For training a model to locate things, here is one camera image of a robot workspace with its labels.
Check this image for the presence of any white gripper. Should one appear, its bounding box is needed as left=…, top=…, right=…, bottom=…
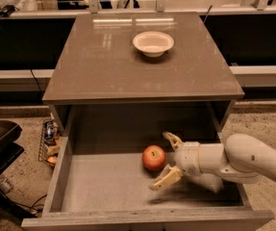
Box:
left=149, top=132, right=201, bottom=191

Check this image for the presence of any red apple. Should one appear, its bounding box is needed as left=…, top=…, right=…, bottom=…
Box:
left=142, top=145, right=165, bottom=171

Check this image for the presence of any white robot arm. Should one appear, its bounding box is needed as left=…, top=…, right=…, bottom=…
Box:
left=150, top=132, right=276, bottom=193

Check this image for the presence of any open grey top drawer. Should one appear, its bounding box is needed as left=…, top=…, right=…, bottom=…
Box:
left=20, top=103, right=275, bottom=231

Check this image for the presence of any grey cabinet with counter top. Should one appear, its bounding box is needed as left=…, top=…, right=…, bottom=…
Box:
left=43, top=13, right=243, bottom=129

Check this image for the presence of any white paper bowl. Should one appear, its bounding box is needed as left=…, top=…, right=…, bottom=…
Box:
left=133, top=31, right=174, bottom=58

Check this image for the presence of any blue drink can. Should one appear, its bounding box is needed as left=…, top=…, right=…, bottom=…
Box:
left=44, top=120, right=54, bottom=140

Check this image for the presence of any black power adapter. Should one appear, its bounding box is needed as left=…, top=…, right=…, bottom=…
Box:
left=0, top=5, right=15, bottom=17

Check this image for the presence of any wire basket with items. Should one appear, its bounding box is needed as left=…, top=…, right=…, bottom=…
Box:
left=38, top=118, right=62, bottom=167

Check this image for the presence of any black floor cable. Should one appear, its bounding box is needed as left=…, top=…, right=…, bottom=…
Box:
left=0, top=180, right=48, bottom=216

